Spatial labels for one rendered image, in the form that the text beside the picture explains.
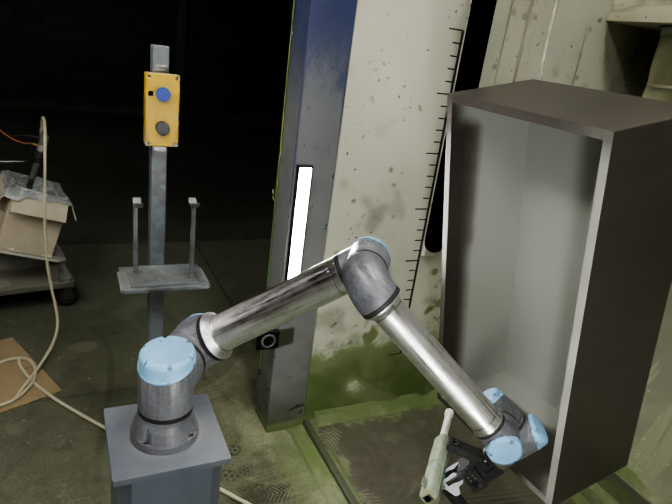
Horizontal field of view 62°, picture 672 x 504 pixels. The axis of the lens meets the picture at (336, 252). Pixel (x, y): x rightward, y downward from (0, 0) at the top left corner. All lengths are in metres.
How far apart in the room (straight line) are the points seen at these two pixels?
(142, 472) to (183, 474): 0.11
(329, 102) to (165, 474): 1.39
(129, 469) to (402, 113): 1.61
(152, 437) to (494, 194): 1.35
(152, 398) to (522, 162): 1.43
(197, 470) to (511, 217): 1.36
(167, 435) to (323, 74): 1.35
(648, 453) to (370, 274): 1.78
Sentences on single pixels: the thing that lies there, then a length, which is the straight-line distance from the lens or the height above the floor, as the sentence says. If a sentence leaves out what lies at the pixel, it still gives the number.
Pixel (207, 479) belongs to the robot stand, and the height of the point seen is 0.57.
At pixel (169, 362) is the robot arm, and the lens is 1.55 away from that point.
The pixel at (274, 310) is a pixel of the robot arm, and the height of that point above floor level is 1.03.
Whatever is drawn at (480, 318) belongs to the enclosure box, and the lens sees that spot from 2.28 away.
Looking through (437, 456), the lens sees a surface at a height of 0.56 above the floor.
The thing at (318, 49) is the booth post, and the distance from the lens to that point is 2.17.
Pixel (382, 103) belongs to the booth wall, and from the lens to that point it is 2.31.
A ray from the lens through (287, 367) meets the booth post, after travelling 2.58.
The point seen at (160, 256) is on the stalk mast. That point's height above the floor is 0.83.
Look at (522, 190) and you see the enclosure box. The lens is 2.15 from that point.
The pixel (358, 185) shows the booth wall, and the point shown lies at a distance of 2.34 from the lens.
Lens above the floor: 1.74
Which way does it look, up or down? 21 degrees down
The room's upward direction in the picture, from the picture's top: 8 degrees clockwise
